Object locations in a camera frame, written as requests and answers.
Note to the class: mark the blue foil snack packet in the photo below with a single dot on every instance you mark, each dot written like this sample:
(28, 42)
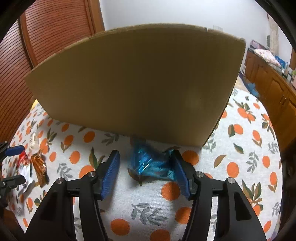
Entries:
(146, 160)

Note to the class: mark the wooden louvre door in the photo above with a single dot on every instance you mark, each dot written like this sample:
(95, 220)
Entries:
(43, 29)

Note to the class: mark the red white snack pouch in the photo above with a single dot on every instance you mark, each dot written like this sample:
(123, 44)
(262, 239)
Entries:
(25, 170)

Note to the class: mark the orange print tablecloth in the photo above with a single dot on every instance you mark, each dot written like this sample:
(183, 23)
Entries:
(243, 147)

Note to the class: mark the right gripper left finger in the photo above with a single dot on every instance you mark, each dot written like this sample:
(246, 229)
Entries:
(54, 218)

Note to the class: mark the wooden sideboard cabinet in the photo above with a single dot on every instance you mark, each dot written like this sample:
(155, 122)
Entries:
(277, 96)

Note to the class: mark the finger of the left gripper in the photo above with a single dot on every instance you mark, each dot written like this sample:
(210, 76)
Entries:
(13, 151)
(13, 182)

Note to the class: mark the white wall switch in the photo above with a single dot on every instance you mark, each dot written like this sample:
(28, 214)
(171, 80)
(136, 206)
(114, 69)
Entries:
(217, 28)

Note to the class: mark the floral folded cloth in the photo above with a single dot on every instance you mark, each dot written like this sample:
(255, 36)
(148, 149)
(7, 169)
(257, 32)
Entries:
(267, 56)

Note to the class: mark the yellow cushion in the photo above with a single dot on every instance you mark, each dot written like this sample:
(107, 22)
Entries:
(34, 104)

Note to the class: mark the small white candy packet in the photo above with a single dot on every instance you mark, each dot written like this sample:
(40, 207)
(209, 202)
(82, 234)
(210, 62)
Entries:
(34, 146)

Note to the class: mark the bronze foil snack packet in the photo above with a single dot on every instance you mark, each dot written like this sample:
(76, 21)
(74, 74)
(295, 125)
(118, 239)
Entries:
(40, 169)

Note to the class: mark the brown cardboard box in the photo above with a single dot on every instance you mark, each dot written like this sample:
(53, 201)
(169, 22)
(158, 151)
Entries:
(164, 82)

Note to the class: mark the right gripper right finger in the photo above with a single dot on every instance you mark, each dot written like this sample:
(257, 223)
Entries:
(236, 219)

